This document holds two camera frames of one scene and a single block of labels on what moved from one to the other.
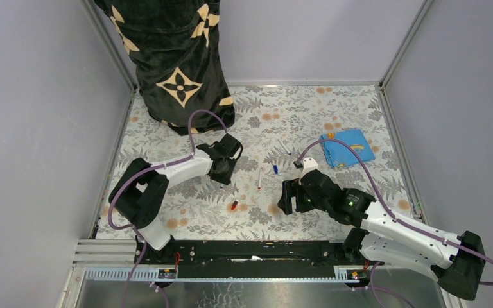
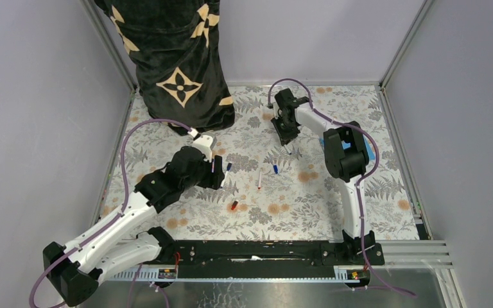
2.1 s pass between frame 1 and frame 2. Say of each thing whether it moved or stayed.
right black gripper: moved
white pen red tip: stayed
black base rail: stayed
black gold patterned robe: stayed
